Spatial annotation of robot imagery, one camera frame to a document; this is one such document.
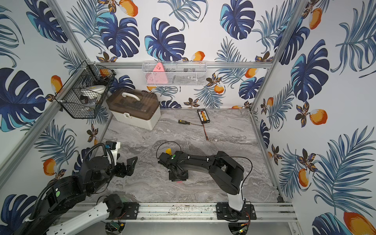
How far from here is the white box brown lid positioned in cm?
97

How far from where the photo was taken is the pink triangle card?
898mm

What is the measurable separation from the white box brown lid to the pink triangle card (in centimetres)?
12
